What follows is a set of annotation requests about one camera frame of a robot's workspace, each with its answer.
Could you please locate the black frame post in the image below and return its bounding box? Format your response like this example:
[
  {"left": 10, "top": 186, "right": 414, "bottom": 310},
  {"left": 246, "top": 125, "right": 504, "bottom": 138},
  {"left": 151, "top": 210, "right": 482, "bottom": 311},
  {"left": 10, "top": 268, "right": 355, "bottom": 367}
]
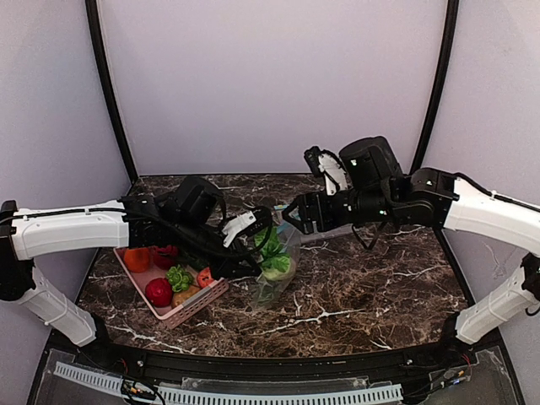
[
  {"left": 409, "top": 0, "right": 460, "bottom": 173},
  {"left": 84, "top": 0, "right": 139, "bottom": 185}
]

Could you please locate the red toy fruit front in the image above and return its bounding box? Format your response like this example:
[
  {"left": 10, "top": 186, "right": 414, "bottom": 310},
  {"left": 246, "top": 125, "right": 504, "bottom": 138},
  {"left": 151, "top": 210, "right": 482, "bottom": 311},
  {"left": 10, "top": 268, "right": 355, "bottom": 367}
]
[{"left": 145, "top": 278, "right": 173, "bottom": 308}]

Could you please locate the white slotted cable duct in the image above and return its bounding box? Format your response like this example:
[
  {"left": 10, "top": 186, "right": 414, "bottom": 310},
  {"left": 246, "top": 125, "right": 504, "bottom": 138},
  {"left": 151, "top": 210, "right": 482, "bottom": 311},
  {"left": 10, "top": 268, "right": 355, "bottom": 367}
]
[{"left": 54, "top": 361, "right": 403, "bottom": 405}]

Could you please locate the black front rail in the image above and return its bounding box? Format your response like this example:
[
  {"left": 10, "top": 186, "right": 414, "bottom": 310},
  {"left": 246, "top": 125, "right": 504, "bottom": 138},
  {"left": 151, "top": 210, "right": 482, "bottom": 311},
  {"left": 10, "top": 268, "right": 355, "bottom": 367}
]
[{"left": 50, "top": 332, "right": 519, "bottom": 391}]

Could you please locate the pink perforated plastic basket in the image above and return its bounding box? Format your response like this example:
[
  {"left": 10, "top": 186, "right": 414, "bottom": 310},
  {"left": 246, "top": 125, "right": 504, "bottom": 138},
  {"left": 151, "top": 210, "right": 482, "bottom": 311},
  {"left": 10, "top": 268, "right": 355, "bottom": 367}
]
[{"left": 113, "top": 249, "right": 229, "bottom": 329}]

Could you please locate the green toy leafy vegetable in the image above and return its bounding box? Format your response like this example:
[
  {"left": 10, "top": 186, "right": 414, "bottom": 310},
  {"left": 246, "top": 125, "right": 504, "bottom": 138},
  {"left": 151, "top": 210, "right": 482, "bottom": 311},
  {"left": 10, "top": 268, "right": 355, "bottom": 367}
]
[{"left": 254, "top": 227, "right": 289, "bottom": 266}]

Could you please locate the left black frame post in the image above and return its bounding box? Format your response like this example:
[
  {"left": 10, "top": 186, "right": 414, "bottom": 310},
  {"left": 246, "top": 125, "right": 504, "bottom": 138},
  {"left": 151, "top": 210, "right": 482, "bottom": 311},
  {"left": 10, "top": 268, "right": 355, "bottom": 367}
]
[{"left": 84, "top": 0, "right": 139, "bottom": 185}]

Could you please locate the orange toy fruit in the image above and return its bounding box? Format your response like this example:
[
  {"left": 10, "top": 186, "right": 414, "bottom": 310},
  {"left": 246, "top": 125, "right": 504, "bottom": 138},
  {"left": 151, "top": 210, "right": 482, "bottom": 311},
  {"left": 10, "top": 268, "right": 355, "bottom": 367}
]
[{"left": 123, "top": 247, "right": 151, "bottom": 273}]

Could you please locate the right black frame post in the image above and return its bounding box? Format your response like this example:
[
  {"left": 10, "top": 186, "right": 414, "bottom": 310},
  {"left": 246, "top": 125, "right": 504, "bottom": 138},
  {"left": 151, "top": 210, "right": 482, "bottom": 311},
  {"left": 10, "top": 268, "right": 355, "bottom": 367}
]
[{"left": 409, "top": 0, "right": 460, "bottom": 173}]

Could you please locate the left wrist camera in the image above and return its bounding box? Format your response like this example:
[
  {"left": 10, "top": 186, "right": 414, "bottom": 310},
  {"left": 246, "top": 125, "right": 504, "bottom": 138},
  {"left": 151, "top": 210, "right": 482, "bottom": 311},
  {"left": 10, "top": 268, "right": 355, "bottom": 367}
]
[{"left": 221, "top": 206, "right": 273, "bottom": 248}]

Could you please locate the green toy bell pepper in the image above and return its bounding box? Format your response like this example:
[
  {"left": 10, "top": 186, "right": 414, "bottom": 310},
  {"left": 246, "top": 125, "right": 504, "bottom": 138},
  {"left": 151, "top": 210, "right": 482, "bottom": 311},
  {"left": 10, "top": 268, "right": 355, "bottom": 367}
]
[{"left": 165, "top": 266, "right": 194, "bottom": 293}]

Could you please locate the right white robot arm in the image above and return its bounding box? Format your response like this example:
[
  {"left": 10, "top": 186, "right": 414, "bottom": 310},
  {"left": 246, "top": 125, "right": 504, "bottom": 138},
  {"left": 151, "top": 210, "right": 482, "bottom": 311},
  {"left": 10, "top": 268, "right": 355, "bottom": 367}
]
[{"left": 282, "top": 136, "right": 539, "bottom": 345}]

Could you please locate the red toy fruit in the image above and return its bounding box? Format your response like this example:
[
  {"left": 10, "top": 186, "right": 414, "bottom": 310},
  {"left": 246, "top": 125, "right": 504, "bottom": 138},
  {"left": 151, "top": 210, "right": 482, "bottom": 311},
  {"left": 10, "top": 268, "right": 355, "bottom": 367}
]
[
  {"left": 152, "top": 246, "right": 178, "bottom": 271},
  {"left": 145, "top": 278, "right": 173, "bottom": 308}
]

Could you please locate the red toy tomato right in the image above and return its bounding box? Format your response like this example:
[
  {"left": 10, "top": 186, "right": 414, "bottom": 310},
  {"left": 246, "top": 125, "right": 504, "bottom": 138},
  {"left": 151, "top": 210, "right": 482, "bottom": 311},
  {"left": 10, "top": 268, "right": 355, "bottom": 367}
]
[{"left": 197, "top": 267, "right": 214, "bottom": 289}]

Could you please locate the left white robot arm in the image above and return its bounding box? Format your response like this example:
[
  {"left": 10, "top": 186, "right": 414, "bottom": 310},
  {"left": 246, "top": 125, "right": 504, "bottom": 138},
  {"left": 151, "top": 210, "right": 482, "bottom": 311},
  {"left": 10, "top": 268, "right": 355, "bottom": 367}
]
[{"left": 1, "top": 175, "right": 273, "bottom": 347}]

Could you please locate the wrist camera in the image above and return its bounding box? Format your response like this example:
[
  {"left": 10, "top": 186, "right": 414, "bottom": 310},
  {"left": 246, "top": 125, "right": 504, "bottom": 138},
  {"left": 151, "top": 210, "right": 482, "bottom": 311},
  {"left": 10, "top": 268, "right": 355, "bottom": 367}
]
[
  {"left": 221, "top": 206, "right": 273, "bottom": 248},
  {"left": 304, "top": 146, "right": 348, "bottom": 196}
]

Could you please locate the red toy fruit left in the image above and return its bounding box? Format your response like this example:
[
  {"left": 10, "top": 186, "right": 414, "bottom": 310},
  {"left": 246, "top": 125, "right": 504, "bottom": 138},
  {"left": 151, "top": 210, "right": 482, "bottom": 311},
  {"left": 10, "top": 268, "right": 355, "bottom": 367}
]
[{"left": 152, "top": 246, "right": 178, "bottom": 271}]

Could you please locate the green toy chili pepper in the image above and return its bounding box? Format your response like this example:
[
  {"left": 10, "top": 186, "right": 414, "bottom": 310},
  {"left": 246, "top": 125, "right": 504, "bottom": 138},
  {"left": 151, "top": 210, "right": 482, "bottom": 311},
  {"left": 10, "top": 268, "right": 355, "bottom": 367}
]
[{"left": 256, "top": 285, "right": 279, "bottom": 306}]

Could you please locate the brown toy potato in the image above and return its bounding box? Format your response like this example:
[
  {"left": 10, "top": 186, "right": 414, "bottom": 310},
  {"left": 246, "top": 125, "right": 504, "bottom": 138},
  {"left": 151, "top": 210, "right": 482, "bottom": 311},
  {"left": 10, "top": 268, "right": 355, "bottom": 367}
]
[{"left": 171, "top": 285, "right": 201, "bottom": 308}]

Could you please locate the white toy radish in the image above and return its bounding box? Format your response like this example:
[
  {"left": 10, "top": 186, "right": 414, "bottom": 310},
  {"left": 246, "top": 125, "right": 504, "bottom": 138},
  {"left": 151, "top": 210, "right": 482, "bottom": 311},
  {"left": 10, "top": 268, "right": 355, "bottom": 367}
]
[{"left": 261, "top": 255, "right": 295, "bottom": 281}]

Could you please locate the clear zip bag blue zipper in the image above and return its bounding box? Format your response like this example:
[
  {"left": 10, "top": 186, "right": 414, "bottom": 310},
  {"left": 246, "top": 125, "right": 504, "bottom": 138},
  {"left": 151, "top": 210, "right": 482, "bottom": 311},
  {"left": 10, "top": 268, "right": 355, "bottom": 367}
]
[{"left": 251, "top": 222, "right": 300, "bottom": 311}]

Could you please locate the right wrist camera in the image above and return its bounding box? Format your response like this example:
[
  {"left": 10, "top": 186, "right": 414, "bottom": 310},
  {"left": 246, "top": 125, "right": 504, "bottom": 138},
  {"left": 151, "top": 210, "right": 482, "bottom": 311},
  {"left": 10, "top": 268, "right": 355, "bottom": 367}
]
[{"left": 304, "top": 146, "right": 348, "bottom": 196}]

